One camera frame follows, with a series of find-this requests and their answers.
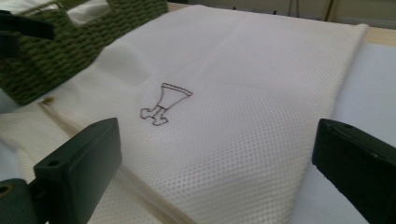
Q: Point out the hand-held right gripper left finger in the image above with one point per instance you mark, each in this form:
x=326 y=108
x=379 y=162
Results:
x=77 y=168

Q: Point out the white garment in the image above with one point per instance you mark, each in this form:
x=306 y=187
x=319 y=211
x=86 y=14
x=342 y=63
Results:
x=85 y=15

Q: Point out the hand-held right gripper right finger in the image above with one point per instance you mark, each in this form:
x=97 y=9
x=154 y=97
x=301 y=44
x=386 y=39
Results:
x=358 y=161

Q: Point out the cream mesh laundry bag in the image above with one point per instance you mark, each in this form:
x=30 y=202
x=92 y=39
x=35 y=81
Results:
x=224 y=130

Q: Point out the green woven basket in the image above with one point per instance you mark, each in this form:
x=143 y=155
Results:
x=62 y=62

